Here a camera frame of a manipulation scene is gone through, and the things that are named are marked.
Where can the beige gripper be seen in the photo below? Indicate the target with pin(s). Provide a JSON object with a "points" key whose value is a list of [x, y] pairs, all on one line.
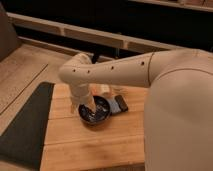
{"points": [[81, 95]]}

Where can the dark ceramic bowl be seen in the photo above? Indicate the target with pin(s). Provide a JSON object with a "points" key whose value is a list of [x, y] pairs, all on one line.
{"points": [[102, 112]]}

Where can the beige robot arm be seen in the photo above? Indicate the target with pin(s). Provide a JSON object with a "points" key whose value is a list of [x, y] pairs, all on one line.
{"points": [[178, 112]]}

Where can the blue cloth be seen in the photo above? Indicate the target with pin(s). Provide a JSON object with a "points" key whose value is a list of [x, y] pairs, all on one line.
{"points": [[114, 107]]}

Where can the black rectangular block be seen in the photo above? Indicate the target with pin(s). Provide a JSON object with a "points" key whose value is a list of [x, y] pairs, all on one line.
{"points": [[121, 103]]}

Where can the black table leg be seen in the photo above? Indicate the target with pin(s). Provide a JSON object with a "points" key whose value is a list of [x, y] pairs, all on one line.
{"points": [[95, 57]]}

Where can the dark floor mat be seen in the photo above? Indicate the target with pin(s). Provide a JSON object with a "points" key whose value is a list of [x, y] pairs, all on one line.
{"points": [[23, 140]]}

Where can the grey sofa corner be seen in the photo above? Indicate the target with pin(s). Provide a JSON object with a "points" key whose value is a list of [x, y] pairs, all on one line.
{"points": [[9, 40]]}

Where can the white shelf rail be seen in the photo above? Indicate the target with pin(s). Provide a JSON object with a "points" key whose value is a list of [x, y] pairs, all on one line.
{"points": [[89, 35]]}

